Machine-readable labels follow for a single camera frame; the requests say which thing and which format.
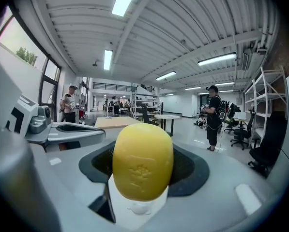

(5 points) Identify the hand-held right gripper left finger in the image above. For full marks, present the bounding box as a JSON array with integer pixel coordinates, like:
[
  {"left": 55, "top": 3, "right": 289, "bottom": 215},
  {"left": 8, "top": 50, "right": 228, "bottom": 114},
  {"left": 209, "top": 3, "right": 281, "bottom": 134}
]
[{"left": 35, "top": 141, "right": 135, "bottom": 232}]

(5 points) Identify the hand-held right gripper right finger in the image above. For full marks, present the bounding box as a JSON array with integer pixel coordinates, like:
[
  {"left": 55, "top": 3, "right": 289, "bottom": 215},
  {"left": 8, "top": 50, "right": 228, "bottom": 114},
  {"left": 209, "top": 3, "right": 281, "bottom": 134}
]
[{"left": 134, "top": 143, "right": 284, "bottom": 232}]

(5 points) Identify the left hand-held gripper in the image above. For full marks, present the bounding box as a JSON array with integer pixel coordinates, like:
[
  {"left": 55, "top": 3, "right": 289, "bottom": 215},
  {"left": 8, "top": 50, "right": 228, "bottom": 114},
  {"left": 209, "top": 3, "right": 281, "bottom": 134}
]
[{"left": 5, "top": 94, "right": 106, "bottom": 152}]

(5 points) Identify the yellow oval soap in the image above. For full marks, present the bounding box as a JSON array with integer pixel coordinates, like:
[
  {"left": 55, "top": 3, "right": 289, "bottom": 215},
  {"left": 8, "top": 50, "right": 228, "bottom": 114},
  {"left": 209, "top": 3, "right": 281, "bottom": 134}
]
[{"left": 112, "top": 122, "right": 174, "bottom": 202}]

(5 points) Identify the light wooden table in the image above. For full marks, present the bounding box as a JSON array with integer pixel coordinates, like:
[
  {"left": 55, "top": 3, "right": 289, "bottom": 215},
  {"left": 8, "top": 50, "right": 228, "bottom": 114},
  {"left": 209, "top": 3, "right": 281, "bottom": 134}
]
[{"left": 94, "top": 116, "right": 142, "bottom": 130}]

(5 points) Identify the black balcony railing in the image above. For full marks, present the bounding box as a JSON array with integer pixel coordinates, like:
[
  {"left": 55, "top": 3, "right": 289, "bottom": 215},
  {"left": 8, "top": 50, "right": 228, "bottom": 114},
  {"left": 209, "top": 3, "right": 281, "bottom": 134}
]
[{"left": 92, "top": 82, "right": 137, "bottom": 93}]

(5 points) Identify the black office chair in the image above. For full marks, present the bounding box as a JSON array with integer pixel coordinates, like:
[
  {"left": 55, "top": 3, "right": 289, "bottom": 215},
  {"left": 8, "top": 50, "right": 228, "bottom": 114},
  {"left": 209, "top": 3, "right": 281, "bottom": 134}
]
[
  {"left": 141, "top": 104, "right": 160, "bottom": 126},
  {"left": 230, "top": 109, "right": 257, "bottom": 151},
  {"left": 247, "top": 111, "right": 288, "bottom": 176}
]

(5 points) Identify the white storage shelf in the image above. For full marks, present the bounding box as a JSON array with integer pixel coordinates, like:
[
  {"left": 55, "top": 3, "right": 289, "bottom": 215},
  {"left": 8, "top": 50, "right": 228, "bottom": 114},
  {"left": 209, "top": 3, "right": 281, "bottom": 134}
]
[{"left": 131, "top": 90, "right": 162, "bottom": 120}]

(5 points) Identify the round white table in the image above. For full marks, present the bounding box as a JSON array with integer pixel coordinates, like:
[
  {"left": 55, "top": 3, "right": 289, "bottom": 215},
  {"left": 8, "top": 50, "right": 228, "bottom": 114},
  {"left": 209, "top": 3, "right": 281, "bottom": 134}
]
[{"left": 153, "top": 114, "right": 181, "bottom": 137}]

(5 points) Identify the white metal shelf rack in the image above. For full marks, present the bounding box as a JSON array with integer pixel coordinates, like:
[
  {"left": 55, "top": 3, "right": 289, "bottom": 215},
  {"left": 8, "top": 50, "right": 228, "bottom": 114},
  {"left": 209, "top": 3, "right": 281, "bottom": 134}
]
[{"left": 244, "top": 66, "right": 288, "bottom": 149}]

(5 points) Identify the large black-framed window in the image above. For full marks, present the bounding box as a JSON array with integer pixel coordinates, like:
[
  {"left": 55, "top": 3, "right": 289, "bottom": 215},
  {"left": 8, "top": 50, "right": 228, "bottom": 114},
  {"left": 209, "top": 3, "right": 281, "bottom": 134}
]
[{"left": 0, "top": 5, "right": 62, "bottom": 122}]

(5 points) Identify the ceiling air conditioner unit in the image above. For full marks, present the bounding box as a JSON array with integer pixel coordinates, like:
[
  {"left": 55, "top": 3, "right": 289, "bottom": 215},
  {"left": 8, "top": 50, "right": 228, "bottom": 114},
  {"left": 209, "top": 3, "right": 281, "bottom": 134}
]
[{"left": 241, "top": 48, "right": 259, "bottom": 72}]

